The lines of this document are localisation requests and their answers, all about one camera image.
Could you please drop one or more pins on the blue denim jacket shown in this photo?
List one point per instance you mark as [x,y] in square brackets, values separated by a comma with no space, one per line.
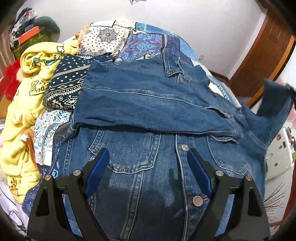
[148,114]

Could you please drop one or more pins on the navy polka dot cloth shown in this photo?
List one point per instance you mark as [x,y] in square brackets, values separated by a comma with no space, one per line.
[65,85]

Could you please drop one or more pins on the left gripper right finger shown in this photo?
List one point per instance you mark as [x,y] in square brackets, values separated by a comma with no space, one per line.
[248,219]

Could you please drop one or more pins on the yellow duck fleece blanket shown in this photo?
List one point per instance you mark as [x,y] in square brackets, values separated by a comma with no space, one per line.
[38,63]

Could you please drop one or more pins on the red plush item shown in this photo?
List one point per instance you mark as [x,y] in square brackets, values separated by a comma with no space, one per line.
[9,82]

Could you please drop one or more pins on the brown wooden door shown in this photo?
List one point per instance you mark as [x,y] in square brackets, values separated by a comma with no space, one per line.
[265,58]

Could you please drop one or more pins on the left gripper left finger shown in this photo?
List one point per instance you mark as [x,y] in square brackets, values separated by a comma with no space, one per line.
[48,219]

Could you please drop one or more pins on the patchwork patterned bed quilt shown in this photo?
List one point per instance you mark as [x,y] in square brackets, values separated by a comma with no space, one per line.
[123,41]

